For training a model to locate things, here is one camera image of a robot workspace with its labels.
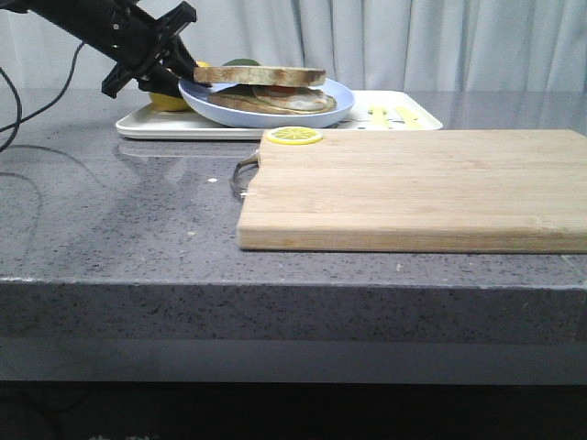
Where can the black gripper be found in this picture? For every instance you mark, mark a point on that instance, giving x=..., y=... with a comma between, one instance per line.
x=149, y=50

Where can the light blue plate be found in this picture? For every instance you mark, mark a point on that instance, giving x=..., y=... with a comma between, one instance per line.
x=196, y=96

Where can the bread slice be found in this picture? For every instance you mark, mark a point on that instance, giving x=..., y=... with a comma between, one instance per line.
x=248, y=103
x=261, y=75

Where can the fried egg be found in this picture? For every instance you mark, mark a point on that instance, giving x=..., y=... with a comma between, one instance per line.
x=295, y=98

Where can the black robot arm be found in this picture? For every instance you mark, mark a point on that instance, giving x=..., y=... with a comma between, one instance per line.
x=87, y=20

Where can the white tray with bear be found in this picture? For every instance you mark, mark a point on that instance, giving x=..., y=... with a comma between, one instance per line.
x=147, y=123

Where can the front yellow lemon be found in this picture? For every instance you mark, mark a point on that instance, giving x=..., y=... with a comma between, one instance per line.
x=165, y=103

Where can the green lime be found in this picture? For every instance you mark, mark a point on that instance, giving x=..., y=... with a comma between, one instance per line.
x=241, y=62

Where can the lemon slice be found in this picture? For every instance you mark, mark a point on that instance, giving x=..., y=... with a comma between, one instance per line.
x=294, y=135

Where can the white curtain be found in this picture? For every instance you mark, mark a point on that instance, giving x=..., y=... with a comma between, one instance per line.
x=440, y=46

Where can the yellow plastic fork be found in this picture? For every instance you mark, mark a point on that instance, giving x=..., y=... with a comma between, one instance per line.
x=378, y=118

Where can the yellow plastic knife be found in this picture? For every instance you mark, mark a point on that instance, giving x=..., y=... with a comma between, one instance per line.
x=409, y=117

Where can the wooden cutting board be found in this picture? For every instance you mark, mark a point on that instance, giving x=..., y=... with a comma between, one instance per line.
x=480, y=191

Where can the metal cutting board handle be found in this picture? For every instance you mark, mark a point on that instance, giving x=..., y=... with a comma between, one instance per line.
x=238, y=185

